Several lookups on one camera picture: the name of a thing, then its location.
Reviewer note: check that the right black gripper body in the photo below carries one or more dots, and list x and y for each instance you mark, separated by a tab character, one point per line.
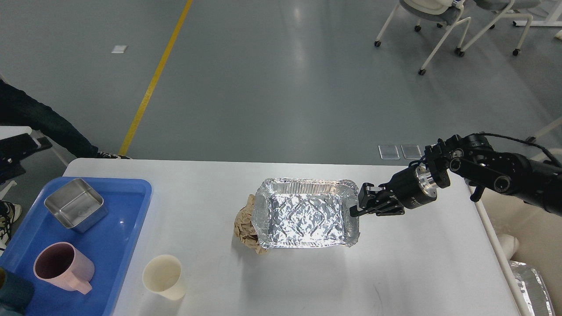
413	187

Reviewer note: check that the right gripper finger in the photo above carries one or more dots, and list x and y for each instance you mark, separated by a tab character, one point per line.
372	197
385	209

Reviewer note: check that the aluminium foil tray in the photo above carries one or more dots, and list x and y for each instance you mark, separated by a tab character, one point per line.
305	213

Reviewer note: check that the steel rectangular container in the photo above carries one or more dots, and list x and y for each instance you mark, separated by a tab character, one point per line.
77	206

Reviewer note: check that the pink mug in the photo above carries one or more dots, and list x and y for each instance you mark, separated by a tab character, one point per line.
64	266

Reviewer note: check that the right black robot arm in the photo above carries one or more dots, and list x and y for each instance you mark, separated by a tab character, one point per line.
471	157

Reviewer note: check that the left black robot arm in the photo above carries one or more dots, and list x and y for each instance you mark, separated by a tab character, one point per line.
15	149

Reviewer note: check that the right floor outlet plate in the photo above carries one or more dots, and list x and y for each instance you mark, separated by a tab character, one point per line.
411	151

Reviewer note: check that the floor outlet plate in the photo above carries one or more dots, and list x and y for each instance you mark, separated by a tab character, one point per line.
411	151
389	152

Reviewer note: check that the left floor outlet plate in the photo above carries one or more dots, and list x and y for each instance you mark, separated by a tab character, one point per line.
389	152

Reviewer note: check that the paper cup in bin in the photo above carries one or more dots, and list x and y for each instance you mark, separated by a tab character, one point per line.
509	244

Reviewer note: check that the chair leg with caster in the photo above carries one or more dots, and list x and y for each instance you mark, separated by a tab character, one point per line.
545	130

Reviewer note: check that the crumpled brown paper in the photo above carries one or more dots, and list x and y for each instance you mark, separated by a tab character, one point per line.
244	229

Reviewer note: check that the beige plastic bin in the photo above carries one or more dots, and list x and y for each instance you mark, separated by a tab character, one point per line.
539	234

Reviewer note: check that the foil tray in bin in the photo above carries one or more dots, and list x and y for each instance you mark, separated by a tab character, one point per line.
533	289

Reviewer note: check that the cream paper cup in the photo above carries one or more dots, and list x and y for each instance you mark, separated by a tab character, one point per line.
163	275

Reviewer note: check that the small white floor plate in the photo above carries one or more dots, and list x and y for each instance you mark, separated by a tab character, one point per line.
119	49

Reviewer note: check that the blue plastic tray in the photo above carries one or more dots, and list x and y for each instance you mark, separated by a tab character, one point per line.
110	244

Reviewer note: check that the black white sneaker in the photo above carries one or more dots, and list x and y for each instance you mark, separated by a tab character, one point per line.
9	214

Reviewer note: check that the person in dark jeans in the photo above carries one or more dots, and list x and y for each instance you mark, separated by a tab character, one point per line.
19	109

